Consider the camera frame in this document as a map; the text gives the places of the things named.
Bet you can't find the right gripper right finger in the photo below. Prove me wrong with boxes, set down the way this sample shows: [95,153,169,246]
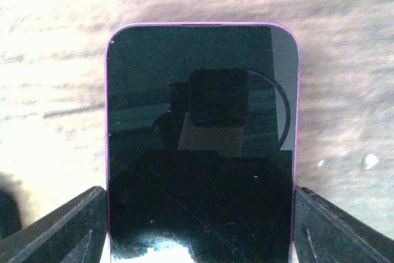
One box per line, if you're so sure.
[294,186,393,262]

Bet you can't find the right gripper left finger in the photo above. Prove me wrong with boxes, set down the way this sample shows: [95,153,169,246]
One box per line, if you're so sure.
[1,186,108,262]

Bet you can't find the pink phone black screen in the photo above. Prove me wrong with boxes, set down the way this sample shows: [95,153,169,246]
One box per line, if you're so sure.
[105,22,299,262]

